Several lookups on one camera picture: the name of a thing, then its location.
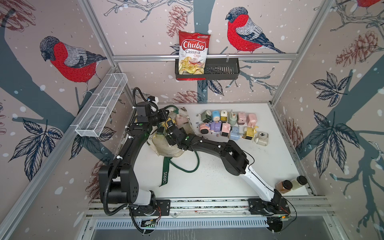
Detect purple sharpener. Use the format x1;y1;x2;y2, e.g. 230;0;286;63
210;122;222;136

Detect pale green sharpener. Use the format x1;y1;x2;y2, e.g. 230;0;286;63
228;111;238;126

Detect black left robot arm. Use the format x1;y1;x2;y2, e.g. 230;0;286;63
99;87;170;216

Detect black wall basket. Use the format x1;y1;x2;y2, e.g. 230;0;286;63
175;58;240;81

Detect pink square sharpener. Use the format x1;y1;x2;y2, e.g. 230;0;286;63
246;114;258;128

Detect canvas tote bag green handles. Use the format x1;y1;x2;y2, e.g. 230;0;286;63
147;105;200;186

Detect grey blue sharpener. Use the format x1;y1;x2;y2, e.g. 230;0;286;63
229;126;242;141

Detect yellow black square sharpener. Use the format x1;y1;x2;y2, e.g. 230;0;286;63
243;126;259;141

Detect white wire mesh basket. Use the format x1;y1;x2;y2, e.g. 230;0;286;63
75;73;128;138

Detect brown spice jar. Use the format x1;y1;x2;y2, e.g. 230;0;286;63
275;180;293;194

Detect red cassava chips bag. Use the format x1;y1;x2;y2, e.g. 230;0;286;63
176;32;211;81

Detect pale pink sharpener in bag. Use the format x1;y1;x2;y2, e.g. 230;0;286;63
175;114;189;128

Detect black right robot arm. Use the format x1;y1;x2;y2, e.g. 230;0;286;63
166;125;291;217

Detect bright yellow sharpener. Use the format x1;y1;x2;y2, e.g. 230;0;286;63
164;118;175;129

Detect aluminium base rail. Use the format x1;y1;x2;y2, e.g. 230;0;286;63
86;196;331;230

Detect pink face sharpener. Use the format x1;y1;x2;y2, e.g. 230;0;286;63
199;123;211;135

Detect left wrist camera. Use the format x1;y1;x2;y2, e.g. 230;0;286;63
147;96;159;104

